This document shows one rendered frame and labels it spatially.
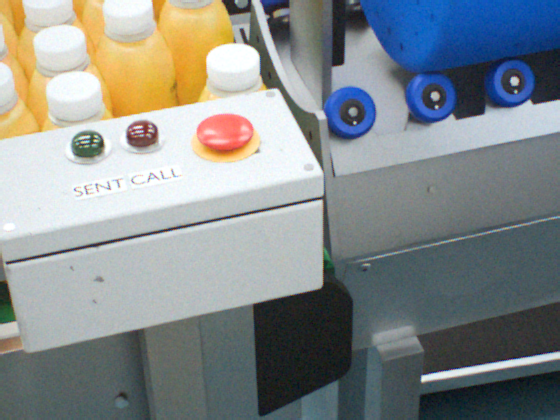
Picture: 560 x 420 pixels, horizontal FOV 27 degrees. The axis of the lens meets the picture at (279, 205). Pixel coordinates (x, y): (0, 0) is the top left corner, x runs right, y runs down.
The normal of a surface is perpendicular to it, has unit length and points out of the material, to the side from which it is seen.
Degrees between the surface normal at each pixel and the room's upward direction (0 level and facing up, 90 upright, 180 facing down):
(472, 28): 107
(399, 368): 90
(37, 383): 90
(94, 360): 90
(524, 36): 118
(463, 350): 0
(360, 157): 52
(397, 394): 90
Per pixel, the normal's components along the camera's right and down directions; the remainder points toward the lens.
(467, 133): 0.22, 0.00
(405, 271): 0.29, 0.83
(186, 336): 0.29, 0.61
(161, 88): 0.67, 0.47
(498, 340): -0.02, -0.77
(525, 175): 0.26, 0.32
